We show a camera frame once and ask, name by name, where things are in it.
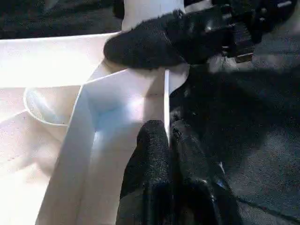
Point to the white plastic table top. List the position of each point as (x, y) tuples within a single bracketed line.
[(47, 70)]

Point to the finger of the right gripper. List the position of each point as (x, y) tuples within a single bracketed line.
[(145, 47), (118, 9)]

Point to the white plastic table leg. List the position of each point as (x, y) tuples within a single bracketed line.
[(152, 9)]

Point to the black work mat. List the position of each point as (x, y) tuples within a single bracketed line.
[(246, 117)]

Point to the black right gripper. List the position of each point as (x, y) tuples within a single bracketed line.
[(234, 23)]

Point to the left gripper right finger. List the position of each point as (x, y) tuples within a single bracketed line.
[(199, 187)]

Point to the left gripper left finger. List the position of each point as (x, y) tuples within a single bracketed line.
[(150, 178)]

